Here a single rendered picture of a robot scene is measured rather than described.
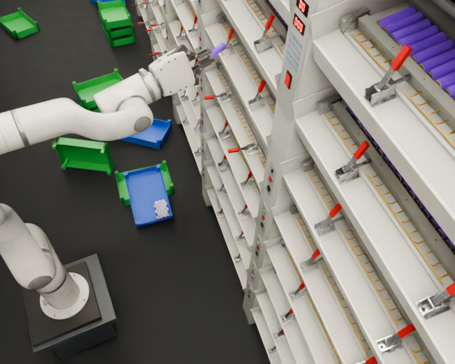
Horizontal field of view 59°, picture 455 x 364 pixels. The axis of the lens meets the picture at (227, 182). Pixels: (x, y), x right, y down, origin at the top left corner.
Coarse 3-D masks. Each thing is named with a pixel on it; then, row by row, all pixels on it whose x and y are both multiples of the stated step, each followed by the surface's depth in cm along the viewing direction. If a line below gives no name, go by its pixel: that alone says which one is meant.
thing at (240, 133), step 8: (216, 56) 153; (216, 64) 155; (208, 72) 157; (216, 72) 156; (208, 80) 160; (216, 80) 154; (216, 88) 151; (224, 88) 150; (224, 104) 146; (232, 104) 145; (224, 112) 144; (232, 112) 143; (232, 120) 141; (232, 128) 139; (240, 128) 138; (240, 136) 136; (240, 144) 134; (248, 160) 130; (256, 160) 129; (256, 168) 127; (256, 176) 126
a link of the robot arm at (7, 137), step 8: (8, 112) 93; (0, 120) 91; (8, 120) 92; (0, 128) 90; (8, 128) 91; (16, 128) 92; (0, 136) 91; (8, 136) 91; (16, 136) 92; (0, 144) 91; (8, 144) 92; (16, 144) 93; (24, 144) 95; (0, 152) 93
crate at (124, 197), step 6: (162, 162) 239; (144, 168) 239; (162, 168) 245; (120, 174) 237; (162, 174) 243; (168, 174) 238; (120, 180) 238; (168, 180) 241; (120, 186) 236; (168, 186) 238; (120, 192) 234; (126, 192) 234; (168, 192) 232; (120, 198) 222; (126, 198) 231; (126, 204) 228
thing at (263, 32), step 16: (224, 0) 117; (240, 0) 115; (256, 0) 109; (240, 16) 111; (256, 16) 109; (272, 16) 95; (240, 32) 108; (256, 32) 106; (272, 32) 104; (256, 48) 100; (272, 48) 101; (256, 64) 104; (272, 64) 98; (272, 80) 95
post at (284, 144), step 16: (320, 0) 67; (336, 0) 68; (288, 32) 81; (304, 64) 77; (304, 80) 79; (320, 80) 81; (304, 96) 83; (272, 128) 101; (288, 128) 92; (272, 144) 104; (288, 144) 94; (272, 160) 107; (288, 192) 110; (256, 224) 136; (272, 224) 121; (256, 272) 152; (256, 288) 158; (256, 304) 171
